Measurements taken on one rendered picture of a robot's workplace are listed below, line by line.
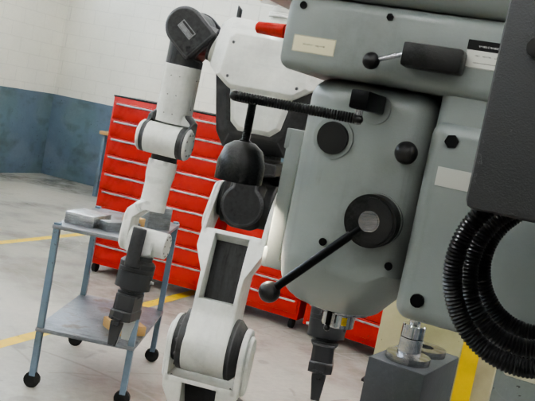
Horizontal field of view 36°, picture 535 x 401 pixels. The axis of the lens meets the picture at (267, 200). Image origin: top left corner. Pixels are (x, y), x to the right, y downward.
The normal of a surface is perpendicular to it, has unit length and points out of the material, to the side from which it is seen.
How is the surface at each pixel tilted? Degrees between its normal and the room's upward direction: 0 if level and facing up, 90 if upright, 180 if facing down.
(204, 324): 66
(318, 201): 90
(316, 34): 90
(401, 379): 90
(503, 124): 90
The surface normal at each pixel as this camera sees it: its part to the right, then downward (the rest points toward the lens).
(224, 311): -0.15, -0.10
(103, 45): -0.39, 0.03
